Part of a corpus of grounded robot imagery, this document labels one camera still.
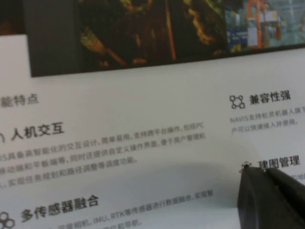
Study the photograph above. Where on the white product brochure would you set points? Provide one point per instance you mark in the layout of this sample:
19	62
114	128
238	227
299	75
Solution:
143	143

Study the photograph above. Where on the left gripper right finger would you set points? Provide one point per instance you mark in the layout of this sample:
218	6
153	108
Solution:
290	190

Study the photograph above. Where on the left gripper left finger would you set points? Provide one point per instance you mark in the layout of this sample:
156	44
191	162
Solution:
257	205

